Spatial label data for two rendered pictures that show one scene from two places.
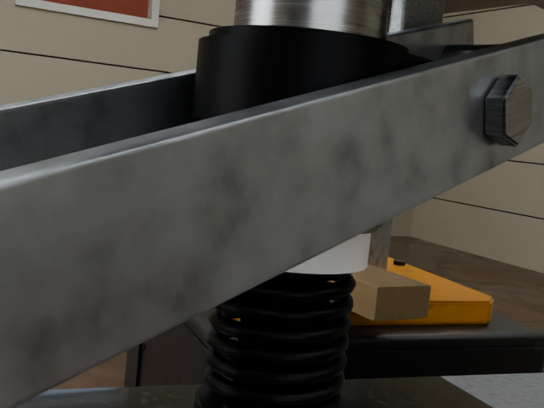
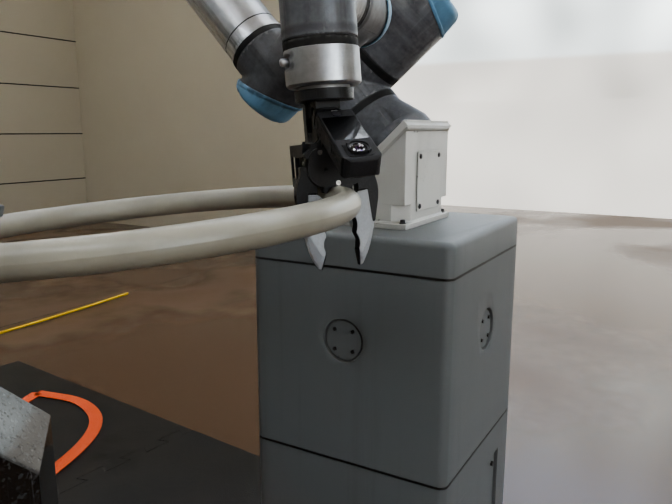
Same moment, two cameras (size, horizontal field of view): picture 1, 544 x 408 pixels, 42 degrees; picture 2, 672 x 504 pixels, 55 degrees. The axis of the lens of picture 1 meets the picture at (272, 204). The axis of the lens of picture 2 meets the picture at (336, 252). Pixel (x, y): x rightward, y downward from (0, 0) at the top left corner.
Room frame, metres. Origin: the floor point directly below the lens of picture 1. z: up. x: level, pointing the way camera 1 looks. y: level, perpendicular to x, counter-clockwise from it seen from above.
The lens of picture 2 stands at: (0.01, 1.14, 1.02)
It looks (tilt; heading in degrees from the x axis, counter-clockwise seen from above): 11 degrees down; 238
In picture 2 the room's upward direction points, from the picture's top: straight up
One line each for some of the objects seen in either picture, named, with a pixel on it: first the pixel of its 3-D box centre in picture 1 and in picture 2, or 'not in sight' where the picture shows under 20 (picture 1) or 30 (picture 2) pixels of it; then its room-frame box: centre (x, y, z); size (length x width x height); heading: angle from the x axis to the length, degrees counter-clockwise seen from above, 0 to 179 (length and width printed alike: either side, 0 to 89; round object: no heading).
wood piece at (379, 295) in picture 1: (361, 286); not in sight; (1.08, -0.15, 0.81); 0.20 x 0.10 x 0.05; 30
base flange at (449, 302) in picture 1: (318, 276); not in sight; (1.33, -0.10, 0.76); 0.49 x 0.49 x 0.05; 22
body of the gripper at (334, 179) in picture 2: not in sight; (325, 141); (-0.40, 0.46, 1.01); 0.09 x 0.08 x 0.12; 77
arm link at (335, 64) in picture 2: not in sight; (320, 71); (-0.39, 0.46, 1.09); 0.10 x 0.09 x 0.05; 167
